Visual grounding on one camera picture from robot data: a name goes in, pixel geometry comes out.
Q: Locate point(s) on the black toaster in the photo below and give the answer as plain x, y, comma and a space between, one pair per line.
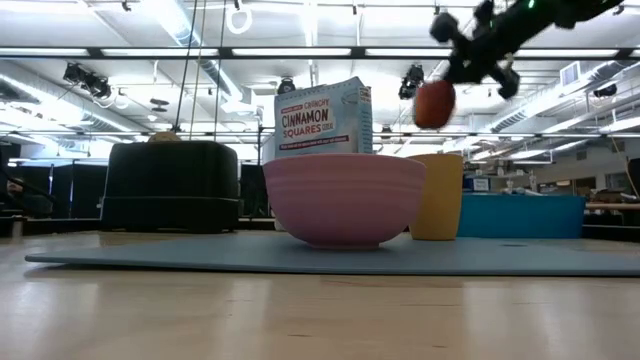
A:
170, 185

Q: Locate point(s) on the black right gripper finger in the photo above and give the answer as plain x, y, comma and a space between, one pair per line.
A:
477, 75
454, 65

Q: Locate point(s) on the cinnamon squares cereal box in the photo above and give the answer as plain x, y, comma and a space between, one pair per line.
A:
320, 120

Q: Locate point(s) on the toasted bagel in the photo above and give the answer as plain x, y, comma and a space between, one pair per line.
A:
164, 136

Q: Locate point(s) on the blue placemat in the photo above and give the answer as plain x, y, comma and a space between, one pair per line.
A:
250, 255

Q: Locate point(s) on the silver ventilation duct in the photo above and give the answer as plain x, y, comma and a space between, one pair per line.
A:
200, 45

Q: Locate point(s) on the blue plastic bin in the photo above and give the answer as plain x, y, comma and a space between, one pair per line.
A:
520, 215

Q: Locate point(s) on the red yellow apple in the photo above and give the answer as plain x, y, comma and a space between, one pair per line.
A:
434, 105

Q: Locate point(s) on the black ceiling spotlight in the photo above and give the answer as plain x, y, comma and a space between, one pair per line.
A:
411, 80
286, 86
87, 80

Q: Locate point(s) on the pink bowl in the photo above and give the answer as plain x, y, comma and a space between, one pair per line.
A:
345, 200

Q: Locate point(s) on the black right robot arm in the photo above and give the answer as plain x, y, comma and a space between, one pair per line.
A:
560, 10

